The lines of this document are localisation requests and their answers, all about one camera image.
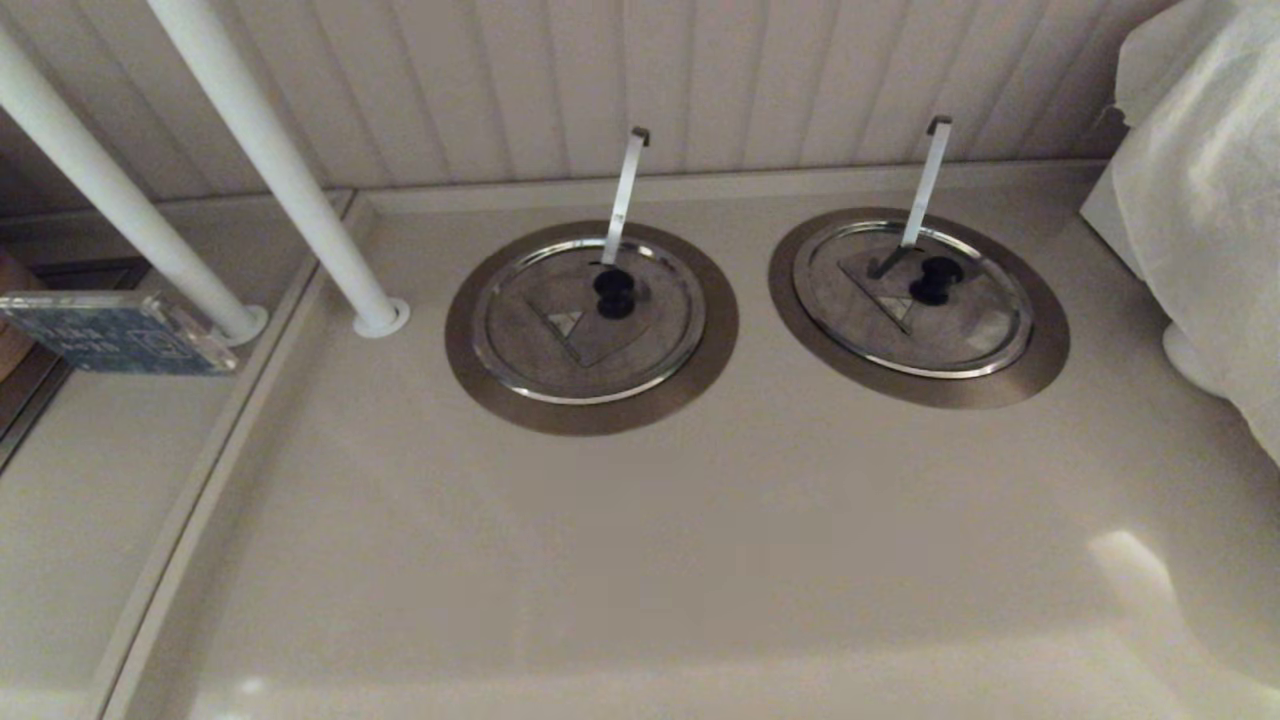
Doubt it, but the white pole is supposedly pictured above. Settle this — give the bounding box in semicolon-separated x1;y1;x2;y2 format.
145;0;409;338
0;30;269;346

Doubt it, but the clear acrylic sign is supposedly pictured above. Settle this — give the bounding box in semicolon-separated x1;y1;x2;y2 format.
0;288;239;376

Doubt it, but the white cloth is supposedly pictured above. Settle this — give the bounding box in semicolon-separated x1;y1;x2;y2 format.
1080;0;1280;466

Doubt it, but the steel lid with black knob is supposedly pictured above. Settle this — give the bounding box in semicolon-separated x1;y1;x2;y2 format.
793;220;1036;379
470;236;708;406

